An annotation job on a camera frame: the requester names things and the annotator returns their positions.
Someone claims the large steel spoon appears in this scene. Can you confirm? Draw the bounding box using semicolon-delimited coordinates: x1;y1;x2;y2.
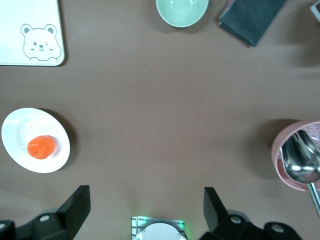
284;159;320;218

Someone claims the steel utensil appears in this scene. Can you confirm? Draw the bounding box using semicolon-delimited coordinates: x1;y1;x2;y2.
281;129;320;167

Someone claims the cream tray with bear print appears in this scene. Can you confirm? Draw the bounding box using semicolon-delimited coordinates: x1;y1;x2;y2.
0;0;66;67

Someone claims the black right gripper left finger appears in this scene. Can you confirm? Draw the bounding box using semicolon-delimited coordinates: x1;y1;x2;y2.
0;184;91;240

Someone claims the orange mandarin fruit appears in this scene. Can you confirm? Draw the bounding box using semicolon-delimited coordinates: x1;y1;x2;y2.
26;135;56;160

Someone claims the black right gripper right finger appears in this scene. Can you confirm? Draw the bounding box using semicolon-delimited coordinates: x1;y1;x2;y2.
199;186;303;240

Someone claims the dark grey folded cloth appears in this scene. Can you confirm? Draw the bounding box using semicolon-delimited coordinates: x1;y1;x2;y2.
217;0;290;48

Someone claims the pale green bowl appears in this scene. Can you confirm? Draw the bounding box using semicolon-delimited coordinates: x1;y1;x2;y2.
155;0;210;28

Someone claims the white round plate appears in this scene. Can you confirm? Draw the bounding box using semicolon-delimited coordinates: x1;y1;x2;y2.
1;107;71;174

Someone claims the pink bowl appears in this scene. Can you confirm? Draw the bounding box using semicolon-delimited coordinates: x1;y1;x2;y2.
271;120;320;192

